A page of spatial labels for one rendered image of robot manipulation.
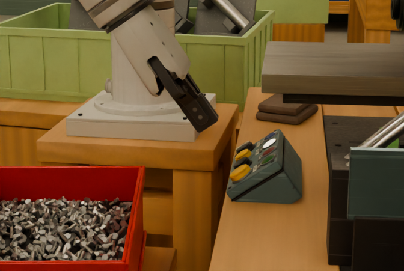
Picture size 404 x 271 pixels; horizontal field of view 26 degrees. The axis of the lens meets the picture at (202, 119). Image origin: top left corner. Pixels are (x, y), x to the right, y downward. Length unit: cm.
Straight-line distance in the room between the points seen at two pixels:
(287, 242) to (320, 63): 26
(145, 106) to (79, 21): 75
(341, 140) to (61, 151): 50
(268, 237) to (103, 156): 58
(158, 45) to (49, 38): 102
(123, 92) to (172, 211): 24
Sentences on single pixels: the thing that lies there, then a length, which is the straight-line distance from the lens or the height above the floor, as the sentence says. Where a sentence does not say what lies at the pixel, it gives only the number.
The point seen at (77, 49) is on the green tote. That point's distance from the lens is 203.
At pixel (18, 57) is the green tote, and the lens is 210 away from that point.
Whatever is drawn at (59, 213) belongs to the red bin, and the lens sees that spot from 114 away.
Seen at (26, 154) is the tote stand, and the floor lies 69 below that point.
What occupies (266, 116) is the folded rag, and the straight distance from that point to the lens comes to 148.
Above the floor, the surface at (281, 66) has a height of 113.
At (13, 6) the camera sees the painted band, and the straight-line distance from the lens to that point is 866.
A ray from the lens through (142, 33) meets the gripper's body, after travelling 105.
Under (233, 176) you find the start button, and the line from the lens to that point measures 112.
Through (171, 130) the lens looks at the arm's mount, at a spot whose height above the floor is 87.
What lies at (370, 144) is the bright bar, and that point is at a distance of 95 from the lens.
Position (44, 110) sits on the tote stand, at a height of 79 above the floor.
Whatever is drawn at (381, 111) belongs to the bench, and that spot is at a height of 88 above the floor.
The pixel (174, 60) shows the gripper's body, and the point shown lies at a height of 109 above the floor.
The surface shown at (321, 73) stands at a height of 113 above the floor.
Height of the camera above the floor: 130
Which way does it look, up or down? 16 degrees down
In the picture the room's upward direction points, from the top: straight up
